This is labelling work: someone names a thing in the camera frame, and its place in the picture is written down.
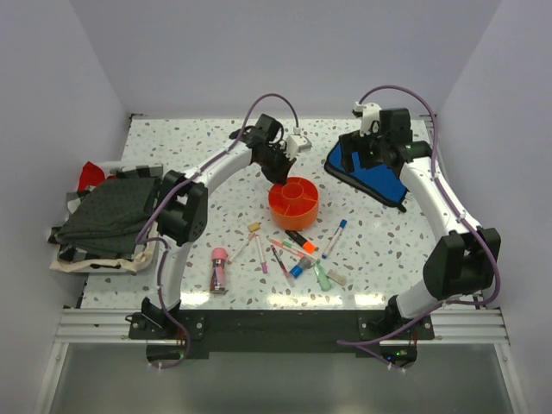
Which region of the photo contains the blue capped white marker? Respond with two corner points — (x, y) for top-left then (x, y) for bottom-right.
(322, 219), (348, 259)

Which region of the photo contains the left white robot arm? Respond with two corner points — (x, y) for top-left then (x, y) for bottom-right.
(141, 114), (296, 338)

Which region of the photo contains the dark red gel pen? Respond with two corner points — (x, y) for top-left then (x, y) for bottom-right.
(270, 244), (295, 287)

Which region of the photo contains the aluminium frame rail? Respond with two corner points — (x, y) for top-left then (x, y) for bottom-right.
(54, 307), (143, 344)

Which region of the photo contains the pink capped glitter tube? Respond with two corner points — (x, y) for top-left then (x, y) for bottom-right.
(210, 248), (228, 294)

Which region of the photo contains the blue grey glue stick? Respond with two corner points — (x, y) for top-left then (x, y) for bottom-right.
(290, 256), (312, 279)

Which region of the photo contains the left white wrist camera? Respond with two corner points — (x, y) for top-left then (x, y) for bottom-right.
(285, 135), (312, 159)

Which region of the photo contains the beige rectangular eraser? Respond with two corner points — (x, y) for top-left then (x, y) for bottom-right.
(327, 270), (347, 285)

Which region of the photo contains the purple cable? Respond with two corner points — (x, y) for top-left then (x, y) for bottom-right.
(135, 91), (303, 370)
(336, 85), (501, 370)

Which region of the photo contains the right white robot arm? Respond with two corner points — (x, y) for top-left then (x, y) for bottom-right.
(339, 103), (501, 345)

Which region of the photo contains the green capped orange marker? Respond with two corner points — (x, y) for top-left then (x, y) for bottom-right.
(268, 237), (318, 262)

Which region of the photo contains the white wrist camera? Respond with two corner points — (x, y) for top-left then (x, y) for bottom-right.
(352, 102), (381, 136)
(285, 135), (312, 159)

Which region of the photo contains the black orange highlighter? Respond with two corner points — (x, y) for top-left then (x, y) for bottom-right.
(285, 230), (317, 254)

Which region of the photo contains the blue black pencil pouch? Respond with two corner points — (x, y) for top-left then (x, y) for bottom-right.
(323, 142), (408, 213)

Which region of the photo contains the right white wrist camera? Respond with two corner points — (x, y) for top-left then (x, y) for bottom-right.
(352, 102), (381, 136)

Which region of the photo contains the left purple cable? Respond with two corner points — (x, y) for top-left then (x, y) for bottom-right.
(135, 91), (303, 370)

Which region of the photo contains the green correction tape pen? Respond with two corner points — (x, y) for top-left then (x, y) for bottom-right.
(312, 260), (331, 292)

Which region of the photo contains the pile of folded cloths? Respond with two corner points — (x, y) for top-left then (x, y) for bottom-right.
(47, 161), (164, 273)

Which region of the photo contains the orange round organizer container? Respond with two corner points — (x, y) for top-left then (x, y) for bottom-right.
(268, 177), (319, 230)

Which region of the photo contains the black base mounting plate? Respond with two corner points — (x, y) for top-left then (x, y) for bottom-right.
(125, 310), (435, 362)

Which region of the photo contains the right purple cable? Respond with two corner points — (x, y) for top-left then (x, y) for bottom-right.
(336, 85), (501, 370)

